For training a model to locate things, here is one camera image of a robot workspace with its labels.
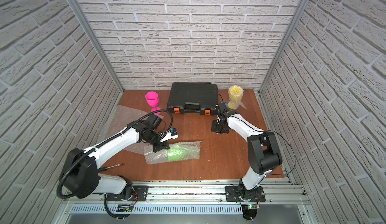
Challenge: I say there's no green plastic wine glass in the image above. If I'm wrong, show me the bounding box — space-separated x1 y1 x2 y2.
167 145 189 162

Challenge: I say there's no bubble wrap stack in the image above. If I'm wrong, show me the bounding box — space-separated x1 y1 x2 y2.
98 105 159 156

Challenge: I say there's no bubble wrap sheet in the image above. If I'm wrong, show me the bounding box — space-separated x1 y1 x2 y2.
227 85 247 111
144 141 201 165

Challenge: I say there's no yellow plastic wine glass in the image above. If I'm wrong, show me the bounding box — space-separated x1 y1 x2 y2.
227 85 244 110

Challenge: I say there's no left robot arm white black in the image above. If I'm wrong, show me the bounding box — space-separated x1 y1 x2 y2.
56 113 178 201

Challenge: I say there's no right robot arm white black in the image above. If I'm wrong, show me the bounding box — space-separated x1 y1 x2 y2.
212 102 282 199

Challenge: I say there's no pink plastic wine glass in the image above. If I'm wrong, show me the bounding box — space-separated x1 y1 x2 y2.
145 91 161 113

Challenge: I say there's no black plastic tool case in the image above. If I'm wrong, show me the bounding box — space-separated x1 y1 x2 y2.
167 82 218 116

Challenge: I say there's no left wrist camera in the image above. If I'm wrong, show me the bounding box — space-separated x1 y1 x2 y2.
160 128 178 142

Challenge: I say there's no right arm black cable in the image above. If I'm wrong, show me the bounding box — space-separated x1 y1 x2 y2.
217 92 297 176

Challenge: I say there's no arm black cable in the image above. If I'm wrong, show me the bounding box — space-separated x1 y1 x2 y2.
217 92 297 176
56 109 174 199

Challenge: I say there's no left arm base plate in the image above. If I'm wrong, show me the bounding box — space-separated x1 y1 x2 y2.
106 185 149 202

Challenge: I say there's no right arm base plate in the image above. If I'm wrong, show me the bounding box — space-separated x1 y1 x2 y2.
225 185 266 204

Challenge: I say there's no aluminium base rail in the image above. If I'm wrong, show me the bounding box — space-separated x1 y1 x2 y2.
64 178 311 215

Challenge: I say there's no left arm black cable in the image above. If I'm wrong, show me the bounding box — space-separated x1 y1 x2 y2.
56 109 174 199

